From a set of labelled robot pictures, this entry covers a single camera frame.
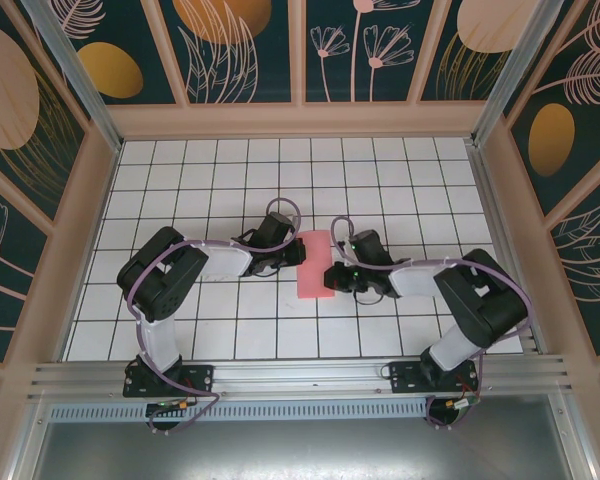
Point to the pink cloth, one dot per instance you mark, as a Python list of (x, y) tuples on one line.
[(315, 260)]

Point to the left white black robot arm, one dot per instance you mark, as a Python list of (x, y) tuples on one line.
[(160, 280)]

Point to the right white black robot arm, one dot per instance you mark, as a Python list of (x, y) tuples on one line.
[(480, 300)]

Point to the shiny metal sheet panel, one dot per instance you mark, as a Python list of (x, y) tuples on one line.
[(305, 450)]

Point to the yellow power connector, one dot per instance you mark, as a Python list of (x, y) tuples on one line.
[(183, 403), (454, 403)]

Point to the aluminium side rail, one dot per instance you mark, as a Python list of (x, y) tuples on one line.
[(491, 200)]

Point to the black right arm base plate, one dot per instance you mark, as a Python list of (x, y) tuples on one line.
[(405, 380)]

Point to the long aluminium mounting rail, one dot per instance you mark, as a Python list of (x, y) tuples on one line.
[(305, 372)]

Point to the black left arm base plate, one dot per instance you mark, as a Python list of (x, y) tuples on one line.
[(200, 380)]

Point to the aluminium corner post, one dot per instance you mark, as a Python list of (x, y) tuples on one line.
[(505, 65), (80, 80)]

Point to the aluminium frame bar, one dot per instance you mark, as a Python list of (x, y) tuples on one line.
[(576, 440), (26, 440)]

